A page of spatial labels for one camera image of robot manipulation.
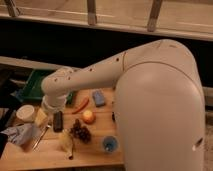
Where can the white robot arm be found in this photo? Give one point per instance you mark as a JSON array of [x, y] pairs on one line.
[[159, 103]]

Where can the crumpled plastic bag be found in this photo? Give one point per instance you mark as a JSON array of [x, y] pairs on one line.
[[22, 134]]

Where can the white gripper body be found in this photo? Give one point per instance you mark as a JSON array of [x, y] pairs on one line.
[[53, 104]]

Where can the white cup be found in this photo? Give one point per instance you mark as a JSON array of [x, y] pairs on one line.
[[26, 113]]

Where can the yellow apple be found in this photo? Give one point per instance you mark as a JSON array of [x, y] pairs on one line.
[[88, 117]]

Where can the green plastic tray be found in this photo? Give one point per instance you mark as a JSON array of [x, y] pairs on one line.
[[32, 92]]

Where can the orange carrot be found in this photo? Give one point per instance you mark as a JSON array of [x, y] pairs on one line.
[[81, 106]]

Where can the blue sponge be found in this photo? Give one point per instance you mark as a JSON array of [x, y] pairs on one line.
[[98, 98]]

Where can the yellow banana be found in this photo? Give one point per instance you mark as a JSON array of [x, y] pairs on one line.
[[66, 143]]

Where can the dark brown rectangular block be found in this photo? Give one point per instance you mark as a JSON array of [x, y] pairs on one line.
[[58, 121]]

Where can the blue cup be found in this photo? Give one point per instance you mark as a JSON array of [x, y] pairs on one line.
[[110, 144]]

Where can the dark grape bunch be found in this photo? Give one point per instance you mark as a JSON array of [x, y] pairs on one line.
[[80, 132]]

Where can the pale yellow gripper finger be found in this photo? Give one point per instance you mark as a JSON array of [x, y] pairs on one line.
[[41, 118]]

